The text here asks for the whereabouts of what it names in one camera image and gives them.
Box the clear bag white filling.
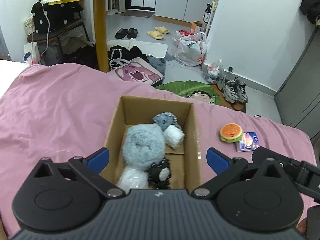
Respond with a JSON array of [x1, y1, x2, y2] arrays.
[[117, 166, 149, 194]]

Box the fluffy light blue plush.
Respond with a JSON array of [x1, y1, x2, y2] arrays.
[[122, 124, 165, 171]]

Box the white soft roll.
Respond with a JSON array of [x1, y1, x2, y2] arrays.
[[163, 125, 184, 149]]

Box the black studded soft toy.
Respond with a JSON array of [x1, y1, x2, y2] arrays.
[[148, 158, 171, 190]]

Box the right hand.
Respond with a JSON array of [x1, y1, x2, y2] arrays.
[[296, 218, 307, 235]]

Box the blue tissue packet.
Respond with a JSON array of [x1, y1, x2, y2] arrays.
[[235, 132, 260, 152]]

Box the hamburger plush toy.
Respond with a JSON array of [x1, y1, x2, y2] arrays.
[[219, 123, 243, 143]]

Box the brown cardboard box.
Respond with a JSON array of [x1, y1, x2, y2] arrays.
[[100, 95, 201, 192]]

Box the pink bed sheet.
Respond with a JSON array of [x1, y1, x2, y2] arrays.
[[1, 63, 316, 237]]

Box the grey wardrobe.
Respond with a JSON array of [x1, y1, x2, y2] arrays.
[[275, 28, 319, 143]]

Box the grey blue heart plush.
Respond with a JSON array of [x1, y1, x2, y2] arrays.
[[153, 112, 182, 132]]

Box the grey sneaker left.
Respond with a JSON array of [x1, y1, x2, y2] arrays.
[[217, 75, 239, 103]]

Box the grey sneaker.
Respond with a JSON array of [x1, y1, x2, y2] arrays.
[[234, 77, 248, 104], [217, 75, 239, 103]]

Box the green leaf cartoon rug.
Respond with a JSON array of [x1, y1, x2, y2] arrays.
[[156, 81, 221, 105]]

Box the grey sneaker right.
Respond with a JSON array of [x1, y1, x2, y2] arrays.
[[234, 77, 248, 104]]

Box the small clear plastic bag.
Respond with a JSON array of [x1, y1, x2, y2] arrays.
[[201, 60, 224, 85]]

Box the pink bear cushion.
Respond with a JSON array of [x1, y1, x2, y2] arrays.
[[107, 57, 164, 85]]

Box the black clothes pile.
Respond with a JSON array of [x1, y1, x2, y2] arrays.
[[107, 45, 149, 69]]

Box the white red plastic bag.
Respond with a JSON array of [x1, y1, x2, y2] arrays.
[[172, 30, 207, 67]]

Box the white floor mat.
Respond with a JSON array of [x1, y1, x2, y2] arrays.
[[107, 39, 168, 59]]

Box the black slipper left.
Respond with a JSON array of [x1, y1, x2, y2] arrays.
[[114, 28, 129, 39]]

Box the black slipper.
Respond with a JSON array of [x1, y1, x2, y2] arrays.
[[126, 28, 138, 39], [114, 28, 129, 39]]

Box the black slipper right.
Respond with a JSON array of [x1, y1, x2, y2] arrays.
[[126, 28, 138, 39]]

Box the yellow slipper near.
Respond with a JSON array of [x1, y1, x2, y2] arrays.
[[147, 30, 164, 40]]

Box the yellow slipper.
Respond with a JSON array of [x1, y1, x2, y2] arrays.
[[147, 30, 164, 40], [155, 26, 170, 34]]

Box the black spray bottle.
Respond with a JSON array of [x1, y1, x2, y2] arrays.
[[203, 4, 212, 24]]

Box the yellow slipper far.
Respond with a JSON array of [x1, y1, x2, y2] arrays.
[[155, 26, 170, 34]]

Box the black polka dot bag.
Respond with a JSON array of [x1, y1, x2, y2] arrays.
[[31, 2, 83, 34]]

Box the white kitchen cabinet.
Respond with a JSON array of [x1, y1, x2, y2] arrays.
[[155, 0, 213, 23]]

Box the hanging dark clothes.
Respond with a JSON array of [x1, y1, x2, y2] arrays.
[[299, 0, 319, 28]]

